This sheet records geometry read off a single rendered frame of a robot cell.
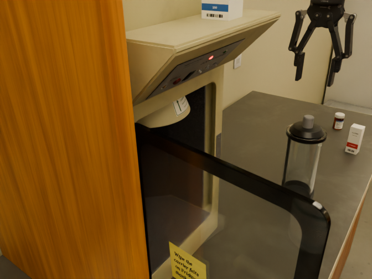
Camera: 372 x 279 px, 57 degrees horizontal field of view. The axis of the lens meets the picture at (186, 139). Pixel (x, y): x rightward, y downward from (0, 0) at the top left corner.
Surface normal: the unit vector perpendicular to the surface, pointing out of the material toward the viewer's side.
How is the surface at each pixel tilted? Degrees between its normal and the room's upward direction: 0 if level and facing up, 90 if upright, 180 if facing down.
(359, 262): 0
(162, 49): 90
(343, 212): 0
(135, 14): 90
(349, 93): 90
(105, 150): 90
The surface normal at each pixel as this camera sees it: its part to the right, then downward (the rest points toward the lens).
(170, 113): 0.58, -0.04
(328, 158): -0.02, -0.88
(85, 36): -0.58, 0.40
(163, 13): 0.81, 0.26
